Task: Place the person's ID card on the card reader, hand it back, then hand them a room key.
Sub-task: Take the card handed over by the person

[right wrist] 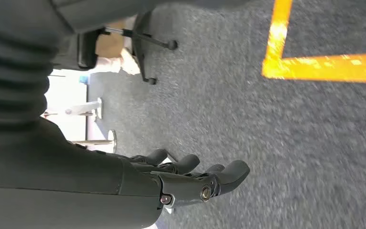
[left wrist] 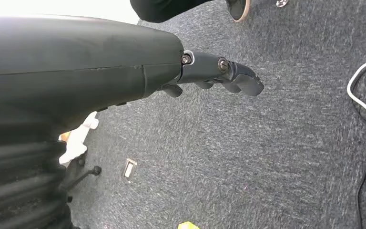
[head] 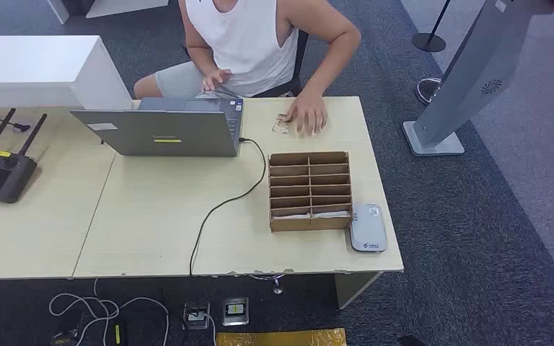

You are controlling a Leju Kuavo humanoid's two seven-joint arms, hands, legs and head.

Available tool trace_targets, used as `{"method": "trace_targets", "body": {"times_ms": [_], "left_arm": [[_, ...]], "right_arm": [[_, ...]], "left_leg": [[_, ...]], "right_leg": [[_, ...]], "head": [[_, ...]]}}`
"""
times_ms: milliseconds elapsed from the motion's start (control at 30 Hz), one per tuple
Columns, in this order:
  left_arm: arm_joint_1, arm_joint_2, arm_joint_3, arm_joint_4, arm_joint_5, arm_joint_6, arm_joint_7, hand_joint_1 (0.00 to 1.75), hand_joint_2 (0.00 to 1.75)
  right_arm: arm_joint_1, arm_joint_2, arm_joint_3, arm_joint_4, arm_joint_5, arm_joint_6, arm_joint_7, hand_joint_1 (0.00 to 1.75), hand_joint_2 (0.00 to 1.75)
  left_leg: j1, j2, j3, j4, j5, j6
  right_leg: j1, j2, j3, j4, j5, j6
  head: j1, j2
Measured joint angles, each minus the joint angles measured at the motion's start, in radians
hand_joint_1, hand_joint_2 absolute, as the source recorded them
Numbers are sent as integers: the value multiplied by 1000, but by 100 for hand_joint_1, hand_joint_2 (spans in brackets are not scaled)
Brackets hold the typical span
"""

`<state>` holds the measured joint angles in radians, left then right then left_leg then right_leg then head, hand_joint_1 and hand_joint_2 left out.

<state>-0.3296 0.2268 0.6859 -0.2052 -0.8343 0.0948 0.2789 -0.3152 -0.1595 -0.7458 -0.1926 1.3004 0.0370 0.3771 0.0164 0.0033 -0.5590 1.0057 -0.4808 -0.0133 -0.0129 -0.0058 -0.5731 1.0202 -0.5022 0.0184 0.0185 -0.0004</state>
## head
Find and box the yellow tape mat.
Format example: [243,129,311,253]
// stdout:
[216,327,348,346]

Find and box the chrome ring base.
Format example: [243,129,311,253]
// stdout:
[415,77,444,106]

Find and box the black laptop power cable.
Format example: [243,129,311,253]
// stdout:
[188,137,268,278]

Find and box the person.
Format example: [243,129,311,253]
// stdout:
[133,0,363,138]

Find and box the black stanchion post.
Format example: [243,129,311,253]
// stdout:
[411,0,452,53]

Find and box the black power adapter yellow label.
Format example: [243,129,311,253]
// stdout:
[110,321,130,346]

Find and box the black chair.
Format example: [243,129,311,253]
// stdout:
[250,28,310,99]

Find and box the chrome chair base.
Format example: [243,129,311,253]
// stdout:
[249,272,288,296]

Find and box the grey card reader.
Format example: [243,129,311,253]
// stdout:
[348,203,388,254]

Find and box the white cabinet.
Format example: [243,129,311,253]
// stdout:
[0,35,135,111]

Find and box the black remote controller with antennas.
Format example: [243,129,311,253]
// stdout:
[0,107,48,205]

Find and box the white cable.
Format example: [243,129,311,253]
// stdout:
[48,278,170,346]
[188,310,218,346]

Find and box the grey kiosk stand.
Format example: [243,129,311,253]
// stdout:
[402,0,554,158]

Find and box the person's left hand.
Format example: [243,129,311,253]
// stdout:
[283,90,329,138]

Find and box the small black cable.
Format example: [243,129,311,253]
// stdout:
[0,112,32,133]

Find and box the person's right hand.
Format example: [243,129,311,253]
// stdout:
[201,68,234,94]

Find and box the white desk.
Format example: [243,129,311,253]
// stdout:
[46,0,170,25]

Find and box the floor socket with lid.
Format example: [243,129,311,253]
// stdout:
[221,296,250,327]

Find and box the beige desk leg panel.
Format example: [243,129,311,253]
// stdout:
[334,271,384,311]

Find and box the wooden card organizer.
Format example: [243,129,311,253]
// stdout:
[268,151,353,234]

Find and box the open floor socket with plug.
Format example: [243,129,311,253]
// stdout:
[182,301,211,332]

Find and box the grey laptop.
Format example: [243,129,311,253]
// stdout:
[70,97,245,158]

